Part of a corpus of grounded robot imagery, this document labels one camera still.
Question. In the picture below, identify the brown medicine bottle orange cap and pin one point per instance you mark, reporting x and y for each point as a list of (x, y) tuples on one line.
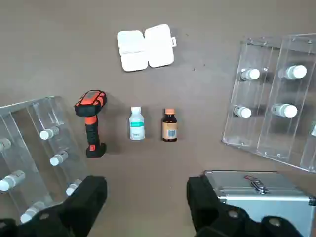
[(169, 128)]

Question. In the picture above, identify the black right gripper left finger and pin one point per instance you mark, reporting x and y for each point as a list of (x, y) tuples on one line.
[(81, 197)]

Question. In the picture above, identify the white medicine bottle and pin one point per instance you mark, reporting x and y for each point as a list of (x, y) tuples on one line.
[(137, 126)]

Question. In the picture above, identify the clear acrylic shelf with packets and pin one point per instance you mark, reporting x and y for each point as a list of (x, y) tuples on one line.
[(22, 138)]

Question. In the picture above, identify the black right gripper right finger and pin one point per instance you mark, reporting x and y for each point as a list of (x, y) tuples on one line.
[(207, 209)]

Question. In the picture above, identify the white plastic pill box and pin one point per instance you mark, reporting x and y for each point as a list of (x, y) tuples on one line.
[(145, 47)]

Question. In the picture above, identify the clear acrylic bottle shelf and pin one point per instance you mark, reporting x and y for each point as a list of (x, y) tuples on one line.
[(266, 138)]

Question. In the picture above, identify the small white-capped bottle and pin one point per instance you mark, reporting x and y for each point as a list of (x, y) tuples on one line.
[(286, 110), (11, 181), (251, 74), (244, 112), (4, 145), (48, 133), (295, 72), (58, 159), (30, 213), (73, 187)]

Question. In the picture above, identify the aluminium carrying case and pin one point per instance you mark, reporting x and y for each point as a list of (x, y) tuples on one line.
[(237, 182)]

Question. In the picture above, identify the orange black barcode scanner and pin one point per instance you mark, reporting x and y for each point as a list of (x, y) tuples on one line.
[(91, 128)]

